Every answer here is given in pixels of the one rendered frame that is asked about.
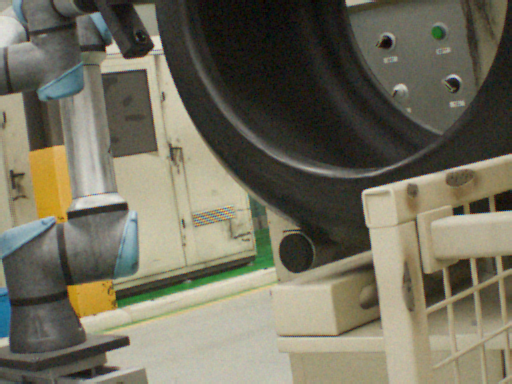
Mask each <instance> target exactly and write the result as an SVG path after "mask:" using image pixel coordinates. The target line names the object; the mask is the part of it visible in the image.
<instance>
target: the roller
mask: <svg viewBox="0 0 512 384"><path fill-rule="evenodd" d="M371 250H372V248H367V247H362V246H352V245H348V244H344V243H340V242H337V241H331V240H328V239H326V238H323V237H321V236H316V235H314V234H311V233H310V232H308V231H305V230H300V231H297V232H294V233H291V234H289V235H287V236H285V237H284V238H283V239H282V240H281V242H280V244H279V251H278V255H279V258H280V261H281V262H282V264H283V266H284V267H285V268H286V269H287V270H288V271H289V272H293V273H301V272H305V271H310V270H313V269H315V268H318V267H321V266H324V265H329V264H332V263H334V262H337V261H340V260H343V259H345V258H350V257H353V256H355V255H359V254H361V253H364V252H366V251H371Z"/></svg>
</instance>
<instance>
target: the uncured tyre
mask: <svg viewBox="0 0 512 384"><path fill-rule="evenodd" d="M507 1H508V2H507V7H506V9H507V11H506V14H505V17H506V18H505V21H504V27H503V31H502V34H501V39H500V41H499V45H498V50H497V51H496V55H495V57H494V60H493V62H492V65H491V67H490V68H489V71H488V73H487V76H486V78H485V80H484V81H483V83H482V84H483V85H481V87H480V89H479V91H478V92H477V94H476V95H475V97H474V99H473V100H472V102H471V103H470V104H469V106H468V107H467V108H466V110H465V111H464V112H463V114H462V115H461V116H460V117H459V118H458V119H457V120H456V122H455V123H454V124H453V125H451V126H450V128H448V129H447V131H446V132H445V133H443V132H441V131H439V130H437V129H435V128H434V127H432V126H429V125H427V124H426V123H424V122H423V121H422V120H419V119H418V118H417V117H415V116H414V115H413V114H410V113H409V111H407V110H406V109H405V108H404V107H402V106H401V105H400V103H398V102H397V101H396V100H395V99H394V97H392V96H391V95H390V94H389V92H387V91H386V89H385V88H384V86H383V85H382V84H381V83H380V81H378V78H377V77H376V76H375V75H374V73H373V71H372V70H371V68H370V66H369V65H368V64H367V62H366V59H365V57H364V56H363V54H362V52H361V50H360V47H359V44H358V43H357V40H356V38H355V35H354V33H353V30H352V25H351V22H350V18H349V14H348V10H347V4H346V0H154V4H155V10H156V15H155V16H156V20H157V24H158V32H159V35H160V39H161V42H160V43H161V46H162V48H163V51H164V57H165V60H166V62H167V67H168V68H169V71H170V73H171V77H172V80H173V82H174V84H175V88H176V90H177V91H178V94H179V98H180V100H181V101H182V103H183V105H184V109H185V111H186V112H187V114H188V117H189V118H190V120H191V122H192V123H193V126H194V127H195V129H196V131H197V132H198V133H199V136H200V138H202V140H203V141H204V144H205V145H206V146H207V148H208V149H209V150H210V152H211V154H212V155H213V156H214V157H215V158H216V161H217V162H219V163H220V165H221V166H222V168H224V170H225V171H226V172H227V173H228V174H229V175H230V176H231V177H232V179H233V180H234V181H235V182H236V183H237V184H238V185H239V186H240V187H241V188H242V189H244V190H245V191H246V192H247V193H248V194H249V195H250V196H252V197H253V199H255V200H257V201H258V202H259V203H260V204H261V205H263V206H265V207H266V209H268V210H269V211H271V212H273V213H274V214H276V215H277V216H279V218H283V219H284V220H285V221H287V222H289V223H290V224H293V225H295V226H297V227H298V228H300V229H302V230H305V231H308V232H310V233H311V234H314V235H316V236H321V237H323V238H326V239H328V240H331V241H337V242H340V243H344V244H348V245H352V246H362V247H367V248H372V247H371V236H370V230H369V229H370V228H368V227H367V226H366V218H365V213H364V207H363V202H362V193H363V191H364V190H367V189H370V188H373V187H381V186H384V185H387V184H391V183H394V182H401V181H405V180H408V179H411V178H414V177H422V176H425V175H428V174H431V173H434V172H442V171H445V170H448V169H451V168H458V167H461V166H464V165H467V164H474V163H477V162H481V161H487V160H490V159H493V158H496V157H502V156H505V155H508V154H512V0H507Z"/></svg>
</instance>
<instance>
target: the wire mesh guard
mask: <svg viewBox="0 0 512 384"><path fill-rule="evenodd" d="M509 189H511V191H512V154H508V155H505V156H502V157H496V158H493V159H490V160H487V161H481V162H477V163H474V164H467V165H464V166H461V167H458V168H451V169H448V170H445V171H442V172H434V173H431V174H428V175H425V176H422V177H414V178H411V179H408V180H405V181H401V182H394V183H391V184H387V185H384V186H381V187H373V188H370V189H367V190H364V191H363V193H362V202H363V207H364V213H365V218H366V226H367V227H368V228H370V229H369V230H370V236H371V247H372V253H373V258H374V269H375V275H376V281H377V292H378V297H379V302H380V303H379V308H380V313H381V319H382V322H381V324H382V329H383V335H384V339H383V340H384V345H385V350H386V353H385V356H386V361H387V372H388V376H389V384H434V378H433V372H434V371H436V370H438V369H441V368H442V367H444V366H445V365H447V364H450V363H451V362H453V363H452V364H453V369H454V380H455V384H460V379H459V377H460V373H459V368H458V367H459V362H458V358H460V357H462V356H464V355H465V354H467V353H468V352H471V351H472V350H474V349H475V348H477V347H479V349H480V353H481V354H480V359H481V370H482V380H483V384H488V380H487V378H488V375H487V365H486V354H485V343H486V342H487V341H489V340H491V339H493V338H495V337H496V336H498V335H499V334H501V333H504V344H505V354H506V364H507V375H508V377H505V379H503V380H501V382H498V383H497V384H506V383H508V384H512V366H511V355H510V351H511V349H510V345H509V342H510V339H509V334H508V332H509V328H512V322H510V323H509V324H508V323H507V321H508V317H507V312H506V309H507V306H506V301H505V290H504V279H503V278H505V277H507V276H508V275H510V274H512V268H510V269H509V270H506V271H505V272H503V273H502V271H503V268H502V262H501V256H497V257H496V261H497V272H498V275H496V276H494V277H492V278H490V279H489V280H486V281H483V282H481V283H478V278H477V266H476V261H475V258H470V261H471V272H472V278H473V287H471V288H469V289H466V290H465V291H463V292H461V293H459V294H455V295H454V296H452V297H451V287H450V282H449V270H448V266H447V267H445V268H443V269H442V272H443V277H444V283H445V284H444V288H445V294H446V300H444V301H440V302H438V303H437V304H434V305H433V306H431V307H429V308H426V304H425V298H424V286H423V281H422V270H421V265H420V253H419V247H418V242H417V231H416V226H415V221H414V220H417V215H418V214H421V213H423V212H426V211H429V210H431V209H437V208H440V207H442V206H446V205H450V206H452V209H453V208H455V207H458V206H461V205H463V204H464V215H469V214H470V210H469V204H468V203H471V202H474V201H476V200H479V199H481V198H487V197H488V198H489V204H490V210H491V212H495V206H494V194H500V193H502V192H504V191H507V190H509ZM496 281H498V283H499V289H500V299H501V311H502V322H503V327H501V328H500V329H498V330H497V331H494V332H492V333H491V334H489V335H488V336H487V337H484V332H483V327H482V326H483V322H482V316H481V314H482V311H481V305H480V295H479V290H480V289H482V288H484V287H485V286H487V285H489V284H492V283H495V282H496ZM473 292H474V294H475V295H474V300H475V305H476V316H477V327H478V338H479V341H477V342H476V343H474V344H471V345H469V346H468V347H466V348H465V349H463V350H461V351H459V352H457V347H456V343H457V341H456V336H455V325H454V314H453V309H452V306H453V304H452V303H453V302H455V301H457V300H458V299H461V298H463V297H466V296H468V295H469V294H471V293H473ZM445 305H447V310H448V315H447V316H448V321H449V332H450V337H451V339H450V343H451V348H452V351H451V353H452V356H450V357H448V358H447V359H445V360H443V361H442V362H439V363H437V364H435V365H434V366H433V367H432V357H431V352H430V349H431V346H430V341H429V330H428V325H427V323H428V320H427V314H429V313H431V312H433V311H437V310H438V309H440V308H442V307H444V306H445Z"/></svg>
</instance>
